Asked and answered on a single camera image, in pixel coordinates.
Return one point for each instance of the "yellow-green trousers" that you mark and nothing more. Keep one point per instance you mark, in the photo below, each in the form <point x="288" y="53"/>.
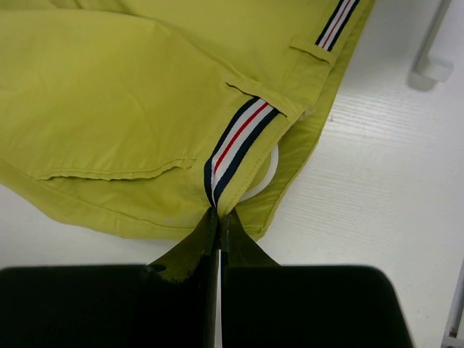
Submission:
<point x="135" y="117"/>

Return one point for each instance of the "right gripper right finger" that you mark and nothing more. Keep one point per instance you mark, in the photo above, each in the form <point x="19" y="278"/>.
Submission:
<point x="243" y="266"/>

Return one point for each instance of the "white clothes rack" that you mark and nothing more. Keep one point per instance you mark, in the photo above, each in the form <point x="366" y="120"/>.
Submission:
<point x="430" y="65"/>

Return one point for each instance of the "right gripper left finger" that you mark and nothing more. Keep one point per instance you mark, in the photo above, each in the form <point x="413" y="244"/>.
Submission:
<point x="182" y="286"/>

